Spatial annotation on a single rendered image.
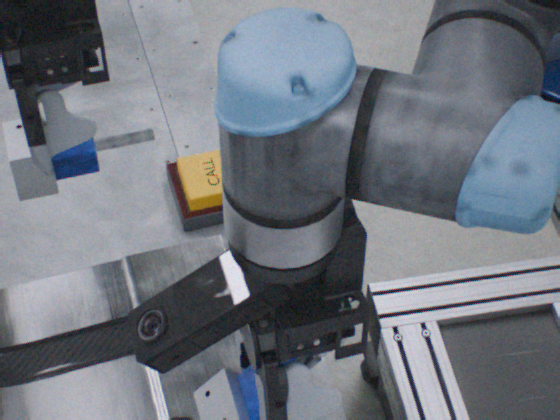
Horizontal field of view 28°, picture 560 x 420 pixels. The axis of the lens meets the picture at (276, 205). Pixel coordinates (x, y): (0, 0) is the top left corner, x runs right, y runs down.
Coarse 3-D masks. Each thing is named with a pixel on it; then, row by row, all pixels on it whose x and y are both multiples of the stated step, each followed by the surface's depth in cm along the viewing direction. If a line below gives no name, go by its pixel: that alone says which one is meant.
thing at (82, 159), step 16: (16, 128) 99; (16, 144) 98; (80, 144) 99; (96, 144) 101; (112, 144) 101; (128, 144) 101; (16, 160) 96; (64, 160) 99; (80, 160) 99; (96, 160) 100; (16, 176) 98; (32, 176) 98; (48, 176) 99; (64, 176) 100; (32, 192) 100; (48, 192) 100
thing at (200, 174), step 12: (192, 156) 113; (204, 156) 113; (216, 156) 113; (180, 168) 112; (192, 168) 112; (204, 168) 112; (216, 168) 112; (180, 180) 114; (192, 180) 111; (204, 180) 111; (216, 180) 111; (192, 192) 110; (204, 192) 110; (216, 192) 110; (192, 204) 110; (204, 204) 111; (216, 204) 111
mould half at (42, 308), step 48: (0, 288) 97; (48, 288) 96; (96, 288) 96; (144, 288) 96; (0, 336) 93; (48, 336) 93; (48, 384) 90; (96, 384) 90; (144, 384) 90; (192, 384) 89
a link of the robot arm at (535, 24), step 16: (448, 0) 66; (464, 0) 65; (480, 0) 64; (496, 0) 64; (512, 0) 64; (528, 0) 63; (544, 0) 63; (432, 16) 66; (448, 16) 64; (464, 16) 63; (480, 16) 63; (496, 16) 63; (512, 16) 63; (528, 16) 64; (544, 16) 64; (528, 32) 63; (544, 32) 65; (544, 48) 65; (544, 64) 65
